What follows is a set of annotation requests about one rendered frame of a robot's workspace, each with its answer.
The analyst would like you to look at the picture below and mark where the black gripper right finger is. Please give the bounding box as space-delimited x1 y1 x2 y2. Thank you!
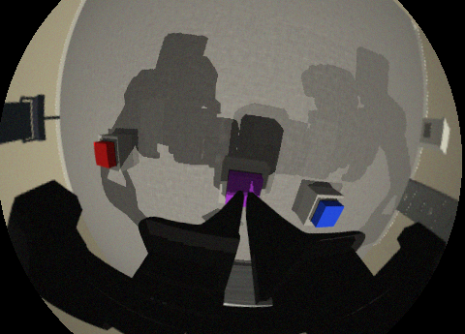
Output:
245 191 365 306

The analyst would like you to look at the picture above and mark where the red button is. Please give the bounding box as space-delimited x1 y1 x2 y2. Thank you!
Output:
93 134 135 172

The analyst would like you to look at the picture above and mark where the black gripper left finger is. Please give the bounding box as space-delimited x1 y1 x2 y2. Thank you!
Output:
139 190 244 292

